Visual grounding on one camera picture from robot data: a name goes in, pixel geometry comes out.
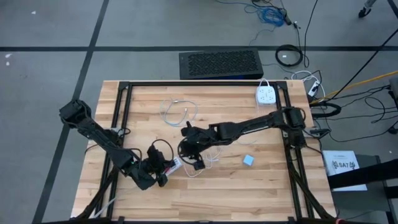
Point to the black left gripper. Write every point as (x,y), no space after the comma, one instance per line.
(154,165)

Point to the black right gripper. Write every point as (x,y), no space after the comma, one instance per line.
(199,138)

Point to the red USB charger cube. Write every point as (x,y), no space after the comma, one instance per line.
(168,170)

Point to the long white power strip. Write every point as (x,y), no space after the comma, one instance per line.
(177,163)

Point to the light blue USB charger cube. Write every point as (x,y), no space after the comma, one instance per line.
(248,160)

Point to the square white USB power hub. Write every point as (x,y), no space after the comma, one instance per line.
(265,95)

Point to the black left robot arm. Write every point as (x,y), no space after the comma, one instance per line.
(99,137)

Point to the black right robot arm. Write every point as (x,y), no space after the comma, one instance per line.
(248,124)

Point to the black perforated computer case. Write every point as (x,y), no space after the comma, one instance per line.
(220,63)

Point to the small white power strip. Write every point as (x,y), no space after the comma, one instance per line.
(314,88)

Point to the white printed paper sheet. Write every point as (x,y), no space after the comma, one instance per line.
(339,157)

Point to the black bar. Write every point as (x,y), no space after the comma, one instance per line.
(363,174)

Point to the dark grey side stand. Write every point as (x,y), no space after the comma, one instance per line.
(357,205)

